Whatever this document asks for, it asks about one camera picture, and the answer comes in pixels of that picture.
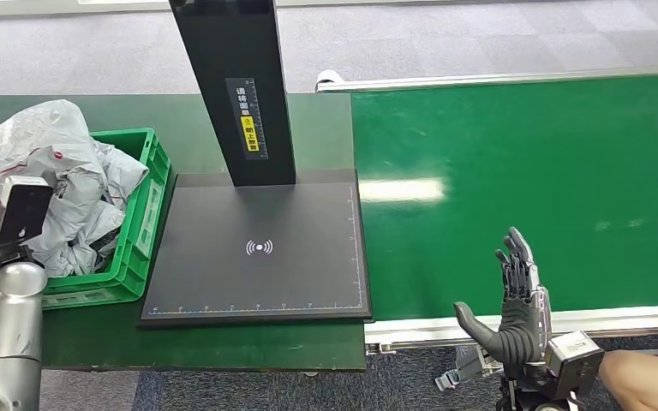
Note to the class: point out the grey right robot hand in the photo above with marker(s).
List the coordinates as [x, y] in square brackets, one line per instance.
[519, 334]

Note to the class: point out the grey mailer bag red dot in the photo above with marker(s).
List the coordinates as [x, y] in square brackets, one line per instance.
[39, 130]

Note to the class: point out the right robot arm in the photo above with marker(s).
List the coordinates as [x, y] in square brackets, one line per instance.
[525, 391]

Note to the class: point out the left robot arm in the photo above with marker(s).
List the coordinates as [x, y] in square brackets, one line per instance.
[5, 340]

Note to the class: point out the green conveyor belt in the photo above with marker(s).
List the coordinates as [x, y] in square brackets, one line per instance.
[533, 170]

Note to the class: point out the black inbound scanner machine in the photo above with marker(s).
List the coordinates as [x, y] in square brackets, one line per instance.
[261, 266]

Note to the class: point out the grey crumpled mailer bag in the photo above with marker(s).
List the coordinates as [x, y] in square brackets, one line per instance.
[73, 227]
[119, 170]

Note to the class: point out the person's leg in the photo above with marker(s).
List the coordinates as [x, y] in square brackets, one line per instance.
[635, 380]

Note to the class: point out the green plastic crate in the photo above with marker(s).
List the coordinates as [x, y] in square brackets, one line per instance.
[136, 249]

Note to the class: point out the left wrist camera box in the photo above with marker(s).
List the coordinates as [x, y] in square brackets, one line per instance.
[25, 210]

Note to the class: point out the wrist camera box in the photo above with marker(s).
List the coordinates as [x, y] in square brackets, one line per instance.
[573, 360]
[25, 210]

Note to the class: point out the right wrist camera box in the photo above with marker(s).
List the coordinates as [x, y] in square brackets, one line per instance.
[573, 360]

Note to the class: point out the metal conveyor bracket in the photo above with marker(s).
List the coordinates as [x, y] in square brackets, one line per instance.
[468, 366]

